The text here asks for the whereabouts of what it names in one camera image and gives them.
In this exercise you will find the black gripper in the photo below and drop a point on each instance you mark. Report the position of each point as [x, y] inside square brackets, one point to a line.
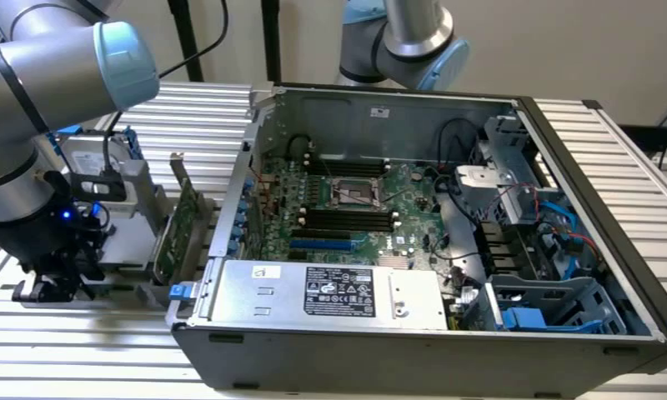
[38, 237]

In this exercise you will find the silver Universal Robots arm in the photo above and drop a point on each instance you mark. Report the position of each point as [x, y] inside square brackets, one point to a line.
[49, 75]

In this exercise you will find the short black expansion slot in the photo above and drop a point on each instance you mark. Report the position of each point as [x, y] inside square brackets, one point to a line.
[304, 255]

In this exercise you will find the blue expansion slot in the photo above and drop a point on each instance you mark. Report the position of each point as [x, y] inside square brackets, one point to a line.
[320, 243]

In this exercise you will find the black RAM slot bank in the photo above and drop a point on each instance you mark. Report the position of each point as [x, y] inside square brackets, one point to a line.
[347, 168]
[351, 220]

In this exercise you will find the grey parts rack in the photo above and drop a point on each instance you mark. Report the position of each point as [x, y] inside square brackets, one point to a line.
[133, 246]

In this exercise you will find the silver hard disk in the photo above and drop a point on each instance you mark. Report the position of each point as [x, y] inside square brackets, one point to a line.
[90, 156]

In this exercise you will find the green graphics card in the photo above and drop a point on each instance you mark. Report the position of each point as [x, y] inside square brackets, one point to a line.
[180, 225]

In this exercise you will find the blue case latch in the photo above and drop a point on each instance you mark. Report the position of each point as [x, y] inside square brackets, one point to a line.
[180, 291]

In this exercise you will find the silver power supply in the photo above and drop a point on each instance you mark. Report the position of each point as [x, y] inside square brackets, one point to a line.
[244, 300]

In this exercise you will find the black power supply label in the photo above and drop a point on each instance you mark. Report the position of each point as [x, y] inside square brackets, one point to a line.
[340, 291]

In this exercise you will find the CPU socket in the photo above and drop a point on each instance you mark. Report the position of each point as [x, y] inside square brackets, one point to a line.
[356, 192]

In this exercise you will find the silver chipset heat sink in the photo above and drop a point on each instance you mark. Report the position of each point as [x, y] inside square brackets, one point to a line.
[395, 261]

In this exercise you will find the green motherboard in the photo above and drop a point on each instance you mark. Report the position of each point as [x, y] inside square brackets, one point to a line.
[416, 225]

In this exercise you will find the white case sticker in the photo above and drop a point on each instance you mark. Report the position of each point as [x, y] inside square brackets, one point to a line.
[379, 112]

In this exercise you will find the open black PC case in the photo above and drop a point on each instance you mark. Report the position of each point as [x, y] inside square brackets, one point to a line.
[400, 362]

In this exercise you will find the silver disk bay cage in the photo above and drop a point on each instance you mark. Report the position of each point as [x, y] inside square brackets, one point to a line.
[511, 166]

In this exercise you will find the grey-blue disk bay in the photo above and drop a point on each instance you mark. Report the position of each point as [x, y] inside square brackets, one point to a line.
[555, 304]

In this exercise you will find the black stand post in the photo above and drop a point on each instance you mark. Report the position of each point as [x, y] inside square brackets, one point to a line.
[188, 37]
[270, 37]

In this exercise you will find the silver latch bracket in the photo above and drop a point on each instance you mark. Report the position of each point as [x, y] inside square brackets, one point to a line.
[477, 175]

